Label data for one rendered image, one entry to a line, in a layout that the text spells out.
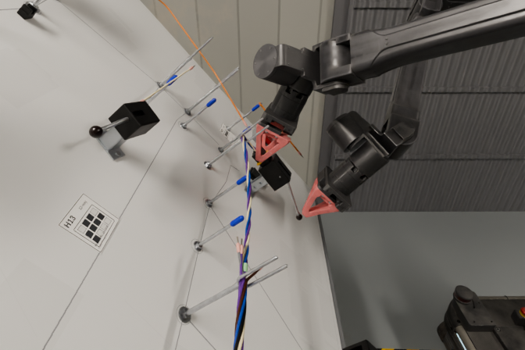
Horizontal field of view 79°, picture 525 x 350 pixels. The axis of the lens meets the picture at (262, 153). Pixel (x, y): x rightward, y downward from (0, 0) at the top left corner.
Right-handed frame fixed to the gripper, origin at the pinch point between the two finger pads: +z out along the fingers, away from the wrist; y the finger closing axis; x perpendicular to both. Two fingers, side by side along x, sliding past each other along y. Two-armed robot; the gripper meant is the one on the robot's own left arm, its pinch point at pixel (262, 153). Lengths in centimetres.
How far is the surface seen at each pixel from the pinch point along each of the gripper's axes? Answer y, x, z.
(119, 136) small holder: 25.2, -17.2, -3.0
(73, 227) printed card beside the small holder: 36.4, -13.6, 2.0
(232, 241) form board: 17.4, 2.2, 9.4
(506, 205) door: -168, 174, 15
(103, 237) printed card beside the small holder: 34.6, -11.2, 3.2
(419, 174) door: -152, 103, 21
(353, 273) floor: -96, 80, 77
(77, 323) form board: 42.4, -7.8, 4.9
